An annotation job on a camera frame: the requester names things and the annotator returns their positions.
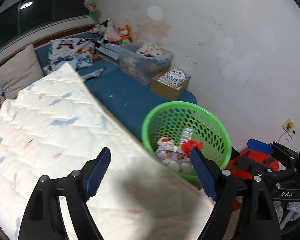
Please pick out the red mesh ball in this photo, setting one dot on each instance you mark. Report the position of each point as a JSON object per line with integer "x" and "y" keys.
{"x": 192, "y": 146}

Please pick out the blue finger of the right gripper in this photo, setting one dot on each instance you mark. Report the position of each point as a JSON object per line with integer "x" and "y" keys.
{"x": 260, "y": 146}

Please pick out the beige pillow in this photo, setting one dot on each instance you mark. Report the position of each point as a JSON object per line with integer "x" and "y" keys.
{"x": 20, "y": 71}

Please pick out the clear storage bin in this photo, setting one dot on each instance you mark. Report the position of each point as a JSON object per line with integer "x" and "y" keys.
{"x": 140, "y": 67}

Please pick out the dark window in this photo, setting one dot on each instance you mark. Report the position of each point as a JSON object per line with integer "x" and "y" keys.
{"x": 28, "y": 15}

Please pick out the white blue milk carton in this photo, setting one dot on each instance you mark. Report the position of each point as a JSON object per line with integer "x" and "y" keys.
{"x": 186, "y": 135}

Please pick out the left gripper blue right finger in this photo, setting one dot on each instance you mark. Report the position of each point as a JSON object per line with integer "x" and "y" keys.
{"x": 207, "y": 172}

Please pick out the cardboard box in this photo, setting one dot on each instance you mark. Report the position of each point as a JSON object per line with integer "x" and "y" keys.
{"x": 170, "y": 83}

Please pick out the left grey gloved hand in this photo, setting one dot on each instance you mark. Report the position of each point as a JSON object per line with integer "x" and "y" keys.
{"x": 293, "y": 207}

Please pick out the butterfly pillow right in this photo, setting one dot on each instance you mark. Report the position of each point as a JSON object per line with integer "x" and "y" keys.
{"x": 78, "y": 52}

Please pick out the plush toys pile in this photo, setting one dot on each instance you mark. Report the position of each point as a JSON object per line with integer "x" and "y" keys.
{"x": 107, "y": 33}

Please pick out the red snack cup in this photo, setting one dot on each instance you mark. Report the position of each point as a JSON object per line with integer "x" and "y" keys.
{"x": 167, "y": 150}

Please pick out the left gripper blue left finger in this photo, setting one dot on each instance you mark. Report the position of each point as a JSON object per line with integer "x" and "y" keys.
{"x": 94, "y": 173}

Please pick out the blue mattress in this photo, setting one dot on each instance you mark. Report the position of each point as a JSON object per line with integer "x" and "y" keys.
{"x": 127, "y": 99}

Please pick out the green plastic basket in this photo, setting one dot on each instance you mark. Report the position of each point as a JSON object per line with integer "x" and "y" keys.
{"x": 176, "y": 125}

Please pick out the wall socket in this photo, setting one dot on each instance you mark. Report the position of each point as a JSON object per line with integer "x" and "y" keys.
{"x": 290, "y": 128}

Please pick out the white quilted blanket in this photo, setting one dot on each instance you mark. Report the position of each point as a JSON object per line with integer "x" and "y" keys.
{"x": 55, "y": 126}

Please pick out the small white plastic cup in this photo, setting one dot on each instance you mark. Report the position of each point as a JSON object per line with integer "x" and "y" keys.
{"x": 185, "y": 168}

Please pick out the red plastic stool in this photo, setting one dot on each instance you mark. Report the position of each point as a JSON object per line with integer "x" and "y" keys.
{"x": 250, "y": 163}

